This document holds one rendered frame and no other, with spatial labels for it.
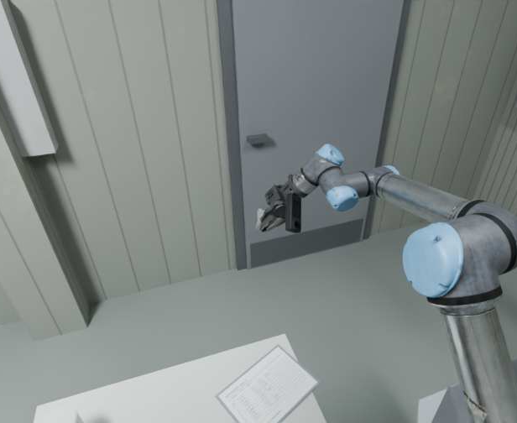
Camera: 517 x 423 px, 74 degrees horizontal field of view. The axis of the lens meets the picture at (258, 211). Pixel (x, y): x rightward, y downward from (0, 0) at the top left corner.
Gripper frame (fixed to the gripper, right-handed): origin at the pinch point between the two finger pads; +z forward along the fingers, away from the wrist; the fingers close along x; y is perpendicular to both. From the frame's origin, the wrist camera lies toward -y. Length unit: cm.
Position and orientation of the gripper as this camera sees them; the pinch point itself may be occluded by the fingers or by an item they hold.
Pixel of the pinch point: (262, 230)
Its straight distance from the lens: 114.8
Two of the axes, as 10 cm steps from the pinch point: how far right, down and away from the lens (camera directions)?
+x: -7.5, -2.4, -6.2
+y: -2.6, -7.5, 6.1
